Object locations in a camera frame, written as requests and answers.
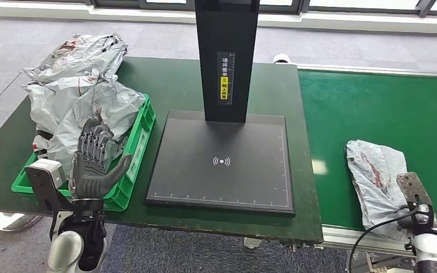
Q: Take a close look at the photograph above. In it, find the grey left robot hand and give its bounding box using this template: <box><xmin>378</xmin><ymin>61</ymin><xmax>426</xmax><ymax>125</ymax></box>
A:
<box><xmin>68</xmin><ymin>117</ymin><xmax>133</xmax><ymax>200</ymax></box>

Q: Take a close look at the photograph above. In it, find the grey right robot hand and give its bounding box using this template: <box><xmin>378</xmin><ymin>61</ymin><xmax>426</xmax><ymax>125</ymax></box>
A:
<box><xmin>395</xmin><ymin>205</ymin><xmax>437</xmax><ymax>234</ymax></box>

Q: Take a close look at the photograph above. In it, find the grey parcel red logo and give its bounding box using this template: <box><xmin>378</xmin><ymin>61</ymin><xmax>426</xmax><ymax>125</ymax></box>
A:
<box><xmin>344</xmin><ymin>139</ymin><xmax>415</xmax><ymax>242</ymax></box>

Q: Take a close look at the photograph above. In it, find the grey parcel dotted red print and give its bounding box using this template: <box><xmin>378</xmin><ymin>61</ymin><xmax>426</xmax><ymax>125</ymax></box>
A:
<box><xmin>48</xmin><ymin>75</ymin><xmax>146</xmax><ymax>178</ymax></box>

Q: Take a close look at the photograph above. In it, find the white parcel black red print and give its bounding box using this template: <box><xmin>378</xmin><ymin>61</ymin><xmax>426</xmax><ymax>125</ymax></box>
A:
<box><xmin>22</xmin><ymin>77</ymin><xmax>91</xmax><ymax>159</ymax></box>

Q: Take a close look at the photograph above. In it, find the crumpled grey parcel bag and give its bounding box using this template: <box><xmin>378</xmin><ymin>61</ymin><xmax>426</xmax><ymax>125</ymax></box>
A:
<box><xmin>23</xmin><ymin>33</ymin><xmax>129</xmax><ymax>84</ymax></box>

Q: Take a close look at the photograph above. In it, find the black inbound scanner machine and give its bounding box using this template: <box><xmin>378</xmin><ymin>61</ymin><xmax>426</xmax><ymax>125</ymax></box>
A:
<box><xmin>144</xmin><ymin>0</ymin><xmax>296</xmax><ymax>217</ymax></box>

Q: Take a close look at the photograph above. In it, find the green conveyor belt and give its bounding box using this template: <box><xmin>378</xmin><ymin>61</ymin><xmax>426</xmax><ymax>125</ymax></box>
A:
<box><xmin>298</xmin><ymin>69</ymin><xmax>437</xmax><ymax>238</ymax></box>

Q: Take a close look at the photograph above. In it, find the green plastic crate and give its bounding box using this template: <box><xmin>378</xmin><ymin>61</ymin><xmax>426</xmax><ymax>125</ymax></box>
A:
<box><xmin>11</xmin><ymin>93</ymin><xmax>156</xmax><ymax>213</ymax></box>

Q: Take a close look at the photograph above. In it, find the chrome table foot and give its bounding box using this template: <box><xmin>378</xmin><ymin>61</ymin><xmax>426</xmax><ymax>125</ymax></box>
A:
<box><xmin>0</xmin><ymin>212</ymin><xmax>40</xmax><ymax>231</ymax></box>

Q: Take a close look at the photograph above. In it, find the dark green table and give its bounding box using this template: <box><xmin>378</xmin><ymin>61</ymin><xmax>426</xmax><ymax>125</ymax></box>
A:
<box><xmin>0</xmin><ymin>56</ymin><xmax>324</xmax><ymax>244</ymax></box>

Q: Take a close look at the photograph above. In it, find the black yellow label sticker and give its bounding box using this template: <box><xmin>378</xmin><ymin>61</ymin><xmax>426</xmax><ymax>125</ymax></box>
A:
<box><xmin>217</xmin><ymin>52</ymin><xmax>237</xmax><ymax>106</ymax></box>

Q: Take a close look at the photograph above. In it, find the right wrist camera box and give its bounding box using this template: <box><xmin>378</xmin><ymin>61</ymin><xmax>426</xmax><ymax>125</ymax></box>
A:
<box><xmin>396</xmin><ymin>172</ymin><xmax>434</xmax><ymax>207</ymax></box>

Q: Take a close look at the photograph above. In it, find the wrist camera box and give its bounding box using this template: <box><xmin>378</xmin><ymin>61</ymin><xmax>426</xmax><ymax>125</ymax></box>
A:
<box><xmin>25</xmin><ymin>158</ymin><xmax>72</xmax><ymax>212</ymax></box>
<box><xmin>396</xmin><ymin>172</ymin><xmax>434</xmax><ymax>207</ymax></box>

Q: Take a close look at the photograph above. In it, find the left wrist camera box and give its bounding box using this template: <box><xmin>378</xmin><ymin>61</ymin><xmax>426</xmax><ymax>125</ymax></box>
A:
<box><xmin>25</xmin><ymin>158</ymin><xmax>72</xmax><ymax>212</ymax></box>

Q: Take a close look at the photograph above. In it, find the aluminium conveyor frame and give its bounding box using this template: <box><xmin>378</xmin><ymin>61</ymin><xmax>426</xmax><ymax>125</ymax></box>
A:
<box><xmin>296</xmin><ymin>63</ymin><xmax>437</xmax><ymax>260</ymax></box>

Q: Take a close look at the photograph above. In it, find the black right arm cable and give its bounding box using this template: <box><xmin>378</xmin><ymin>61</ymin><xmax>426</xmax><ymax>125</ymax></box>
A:
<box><xmin>348</xmin><ymin>196</ymin><xmax>422</xmax><ymax>273</ymax></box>

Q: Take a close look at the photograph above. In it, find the dark window frame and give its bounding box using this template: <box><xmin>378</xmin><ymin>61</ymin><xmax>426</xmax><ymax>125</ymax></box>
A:
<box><xmin>90</xmin><ymin>0</ymin><xmax>437</xmax><ymax>18</ymax></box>

